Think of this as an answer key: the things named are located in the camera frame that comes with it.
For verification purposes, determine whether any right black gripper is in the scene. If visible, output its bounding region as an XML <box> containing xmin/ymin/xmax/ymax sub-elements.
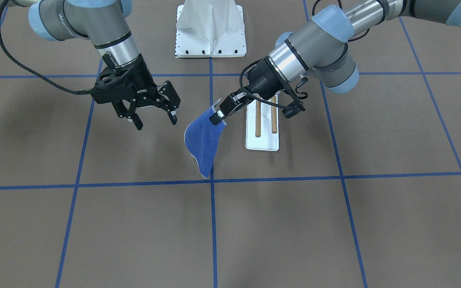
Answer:
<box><xmin>113</xmin><ymin>56</ymin><xmax>180</xmax><ymax>130</ymax></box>

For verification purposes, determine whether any blue microfiber towel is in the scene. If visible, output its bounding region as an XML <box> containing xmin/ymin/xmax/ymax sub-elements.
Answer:
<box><xmin>184</xmin><ymin>98</ymin><xmax>227</xmax><ymax>179</ymax></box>

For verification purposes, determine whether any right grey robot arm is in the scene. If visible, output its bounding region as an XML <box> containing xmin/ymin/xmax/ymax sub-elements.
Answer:
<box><xmin>0</xmin><ymin>0</ymin><xmax>180</xmax><ymax>130</ymax></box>

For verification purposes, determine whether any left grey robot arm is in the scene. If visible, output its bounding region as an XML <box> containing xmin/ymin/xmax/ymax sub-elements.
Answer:
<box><xmin>201</xmin><ymin>0</ymin><xmax>461</xmax><ymax>125</ymax></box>

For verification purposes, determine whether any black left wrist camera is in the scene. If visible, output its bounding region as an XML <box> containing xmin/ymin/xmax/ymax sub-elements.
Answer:
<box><xmin>281</xmin><ymin>75</ymin><xmax>309</xmax><ymax>119</ymax></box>

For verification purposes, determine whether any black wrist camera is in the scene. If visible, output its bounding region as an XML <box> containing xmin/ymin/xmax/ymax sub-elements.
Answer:
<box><xmin>91</xmin><ymin>67</ymin><xmax>136</xmax><ymax>104</ymax></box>
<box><xmin>281</xmin><ymin>75</ymin><xmax>309</xmax><ymax>119</ymax></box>

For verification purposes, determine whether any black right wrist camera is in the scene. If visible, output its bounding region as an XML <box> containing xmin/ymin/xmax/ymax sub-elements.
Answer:
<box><xmin>91</xmin><ymin>67</ymin><xmax>136</xmax><ymax>104</ymax></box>

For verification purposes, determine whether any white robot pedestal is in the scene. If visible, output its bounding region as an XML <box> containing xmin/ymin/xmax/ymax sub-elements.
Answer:
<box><xmin>174</xmin><ymin>0</ymin><xmax>247</xmax><ymax>58</ymax></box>

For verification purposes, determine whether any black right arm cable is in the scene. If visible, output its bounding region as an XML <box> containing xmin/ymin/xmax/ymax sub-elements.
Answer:
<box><xmin>0</xmin><ymin>0</ymin><xmax>95</xmax><ymax>96</ymax></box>

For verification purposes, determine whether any wooden rack post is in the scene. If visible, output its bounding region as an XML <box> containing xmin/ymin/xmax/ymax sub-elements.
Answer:
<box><xmin>255</xmin><ymin>101</ymin><xmax>262</xmax><ymax>138</ymax></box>
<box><xmin>271</xmin><ymin>95</ymin><xmax>278</xmax><ymax>134</ymax></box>

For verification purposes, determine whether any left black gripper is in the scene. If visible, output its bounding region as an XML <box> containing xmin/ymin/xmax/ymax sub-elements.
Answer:
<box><xmin>210</xmin><ymin>58</ymin><xmax>283</xmax><ymax>125</ymax></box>

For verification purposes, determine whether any white rack base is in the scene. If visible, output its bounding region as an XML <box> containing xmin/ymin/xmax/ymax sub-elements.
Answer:
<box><xmin>245</xmin><ymin>100</ymin><xmax>279</xmax><ymax>152</ymax></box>

